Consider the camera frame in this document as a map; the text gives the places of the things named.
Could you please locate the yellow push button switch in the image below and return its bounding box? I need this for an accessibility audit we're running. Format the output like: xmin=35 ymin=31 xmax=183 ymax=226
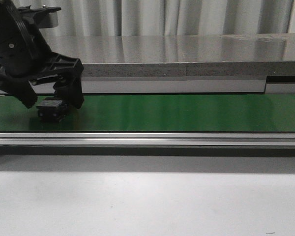
xmin=36 ymin=86 xmax=69 ymax=122

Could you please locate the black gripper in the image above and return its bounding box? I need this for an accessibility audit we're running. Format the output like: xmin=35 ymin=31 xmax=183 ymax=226
xmin=0 ymin=6 xmax=84 ymax=109

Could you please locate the grey stone slab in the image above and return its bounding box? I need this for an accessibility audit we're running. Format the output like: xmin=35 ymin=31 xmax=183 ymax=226
xmin=45 ymin=34 xmax=295 ymax=77

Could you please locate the grey conveyor back rail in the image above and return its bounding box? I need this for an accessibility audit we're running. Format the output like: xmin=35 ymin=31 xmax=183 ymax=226
xmin=0 ymin=76 xmax=295 ymax=96

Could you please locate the aluminium conveyor front rail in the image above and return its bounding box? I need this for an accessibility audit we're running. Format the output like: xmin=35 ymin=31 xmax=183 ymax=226
xmin=0 ymin=132 xmax=295 ymax=147

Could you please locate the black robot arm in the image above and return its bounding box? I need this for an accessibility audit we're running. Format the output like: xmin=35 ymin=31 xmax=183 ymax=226
xmin=0 ymin=0 xmax=84 ymax=109

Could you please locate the grey curtain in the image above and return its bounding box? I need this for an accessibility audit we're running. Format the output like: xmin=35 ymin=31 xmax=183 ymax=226
xmin=15 ymin=0 xmax=295 ymax=36

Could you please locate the green conveyor belt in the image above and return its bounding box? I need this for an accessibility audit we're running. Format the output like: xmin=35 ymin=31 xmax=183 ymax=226
xmin=0 ymin=94 xmax=295 ymax=132

